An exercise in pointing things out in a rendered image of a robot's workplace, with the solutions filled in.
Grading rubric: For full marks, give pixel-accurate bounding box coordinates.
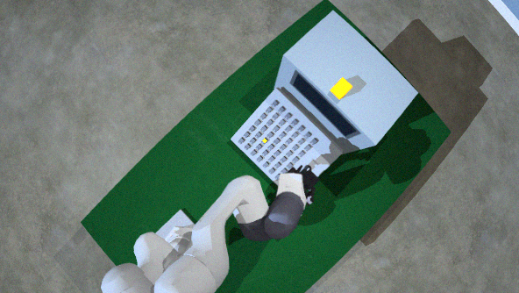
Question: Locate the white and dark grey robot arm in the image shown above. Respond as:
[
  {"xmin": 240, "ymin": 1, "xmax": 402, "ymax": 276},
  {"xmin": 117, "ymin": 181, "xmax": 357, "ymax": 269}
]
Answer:
[{"xmin": 101, "ymin": 169, "xmax": 320, "ymax": 293}]

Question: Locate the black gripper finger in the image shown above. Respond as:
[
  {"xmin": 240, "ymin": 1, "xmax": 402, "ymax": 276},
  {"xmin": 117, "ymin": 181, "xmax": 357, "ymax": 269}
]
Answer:
[
  {"xmin": 306, "ymin": 187, "xmax": 316, "ymax": 205},
  {"xmin": 287, "ymin": 165, "xmax": 303, "ymax": 174}
]

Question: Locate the light blue keypad machine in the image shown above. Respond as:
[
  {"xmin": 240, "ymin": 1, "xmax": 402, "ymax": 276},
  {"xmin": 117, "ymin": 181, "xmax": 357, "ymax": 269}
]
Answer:
[{"xmin": 231, "ymin": 11, "xmax": 418, "ymax": 186}]

